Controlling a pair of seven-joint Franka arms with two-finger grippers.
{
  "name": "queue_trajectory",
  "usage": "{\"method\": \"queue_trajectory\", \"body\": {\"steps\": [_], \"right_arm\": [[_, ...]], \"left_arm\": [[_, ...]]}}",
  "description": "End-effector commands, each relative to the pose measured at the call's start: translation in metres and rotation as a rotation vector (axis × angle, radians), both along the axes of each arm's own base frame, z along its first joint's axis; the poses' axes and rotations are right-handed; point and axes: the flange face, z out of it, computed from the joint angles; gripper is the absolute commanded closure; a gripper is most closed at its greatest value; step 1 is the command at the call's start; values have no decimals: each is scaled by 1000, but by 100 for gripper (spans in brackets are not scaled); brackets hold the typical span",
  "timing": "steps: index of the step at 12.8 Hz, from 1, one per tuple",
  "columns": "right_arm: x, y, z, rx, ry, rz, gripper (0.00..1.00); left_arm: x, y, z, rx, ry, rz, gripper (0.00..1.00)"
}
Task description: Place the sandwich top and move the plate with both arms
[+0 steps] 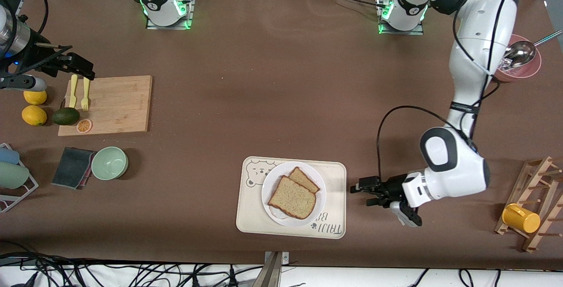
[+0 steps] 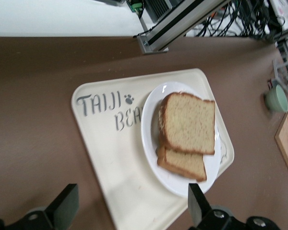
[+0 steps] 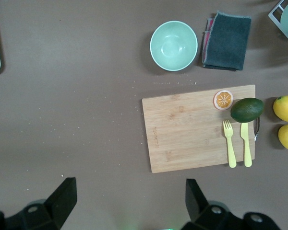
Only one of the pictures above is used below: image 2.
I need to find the white round plate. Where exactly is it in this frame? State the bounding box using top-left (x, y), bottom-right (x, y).
top-left (140, 81), bottom-right (222, 198)

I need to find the pale green bowl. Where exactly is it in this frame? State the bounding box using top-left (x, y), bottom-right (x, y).
top-left (264, 84), bottom-right (288, 113)

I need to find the aluminium camera mount post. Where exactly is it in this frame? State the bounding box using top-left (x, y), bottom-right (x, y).
top-left (133, 0), bottom-right (231, 55)

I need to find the cream bear print tray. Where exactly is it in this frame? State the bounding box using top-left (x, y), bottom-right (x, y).
top-left (71, 68), bottom-right (235, 230)

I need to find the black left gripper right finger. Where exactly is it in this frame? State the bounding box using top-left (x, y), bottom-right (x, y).
top-left (187, 183), bottom-right (232, 230)

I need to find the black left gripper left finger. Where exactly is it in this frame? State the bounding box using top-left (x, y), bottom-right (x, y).
top-left (19, 183), bottom-right (79, 230)

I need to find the white wire rack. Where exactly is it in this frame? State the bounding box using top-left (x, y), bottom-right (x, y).
top-left (272, 39), bottom-right (288, 96)

